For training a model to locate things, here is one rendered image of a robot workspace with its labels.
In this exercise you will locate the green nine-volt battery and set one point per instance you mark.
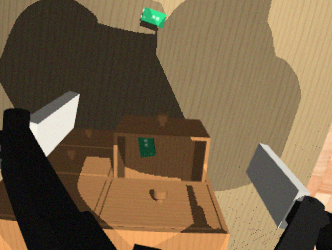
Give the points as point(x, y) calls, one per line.
point(147, 147)
point(153, 17)

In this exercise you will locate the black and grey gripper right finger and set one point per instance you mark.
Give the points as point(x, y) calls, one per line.
point(282, 192)

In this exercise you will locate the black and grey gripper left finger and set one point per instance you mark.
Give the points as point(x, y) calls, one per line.
point(46, 214)

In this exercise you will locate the brown wooden drawer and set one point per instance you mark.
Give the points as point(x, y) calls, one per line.
point(89, 161)
point(89, 137)
point(181, 145)
point(85, 192)
point(131, 203)

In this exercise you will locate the orange-brown wooden chest of drawers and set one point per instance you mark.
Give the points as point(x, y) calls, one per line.
point(124, 238)

